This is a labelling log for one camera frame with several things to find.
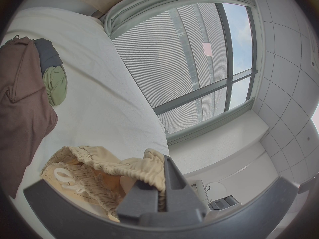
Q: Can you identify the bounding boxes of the beige drawstring shorts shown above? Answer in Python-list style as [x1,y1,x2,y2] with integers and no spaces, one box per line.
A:
[40,145,167,223]

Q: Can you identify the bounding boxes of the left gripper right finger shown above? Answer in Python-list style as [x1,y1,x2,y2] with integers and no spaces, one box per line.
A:
[159,154,208,217]

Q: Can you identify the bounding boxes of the green garment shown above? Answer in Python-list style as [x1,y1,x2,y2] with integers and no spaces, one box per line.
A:
[42,65,68,106]

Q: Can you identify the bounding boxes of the brown garment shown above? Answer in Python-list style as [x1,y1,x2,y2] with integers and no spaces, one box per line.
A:
[0,37,59,200]

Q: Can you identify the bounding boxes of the dark blue garment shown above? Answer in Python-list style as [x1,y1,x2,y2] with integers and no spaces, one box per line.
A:
[34,38,63,75]

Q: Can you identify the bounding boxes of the blue-green curtain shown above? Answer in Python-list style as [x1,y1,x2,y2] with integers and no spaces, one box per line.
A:
[103,0,258,41]

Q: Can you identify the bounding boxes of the window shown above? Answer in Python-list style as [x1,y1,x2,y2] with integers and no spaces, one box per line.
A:
[110,2,258,135]

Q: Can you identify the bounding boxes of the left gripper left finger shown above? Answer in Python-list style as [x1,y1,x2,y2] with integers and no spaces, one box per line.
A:
[117,183,160,221]

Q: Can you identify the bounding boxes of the bed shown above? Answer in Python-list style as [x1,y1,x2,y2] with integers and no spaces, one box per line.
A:
[0,0,170,225]

